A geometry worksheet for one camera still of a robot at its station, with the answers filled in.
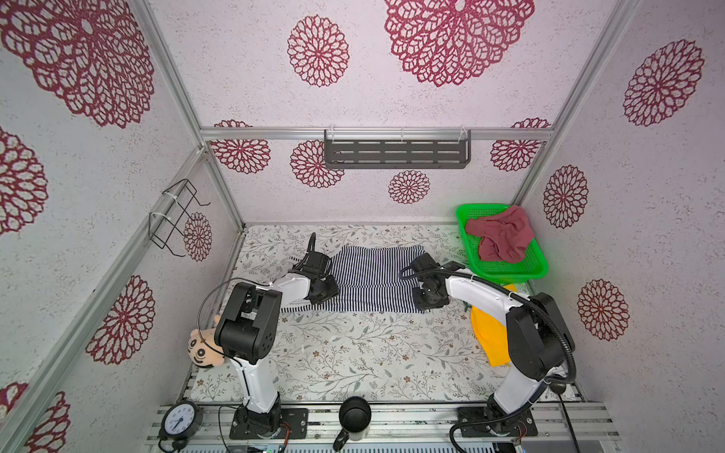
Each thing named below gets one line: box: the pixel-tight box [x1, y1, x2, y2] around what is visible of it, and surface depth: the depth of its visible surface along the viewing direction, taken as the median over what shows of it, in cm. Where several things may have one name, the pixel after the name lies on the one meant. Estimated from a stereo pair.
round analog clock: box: [158, 397, 204, 451], surface depth 73 cm
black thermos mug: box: [332, 396, 372, 453], surface depth 71 cm
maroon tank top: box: [465, 204, 536, 265], surface depth 112 cm
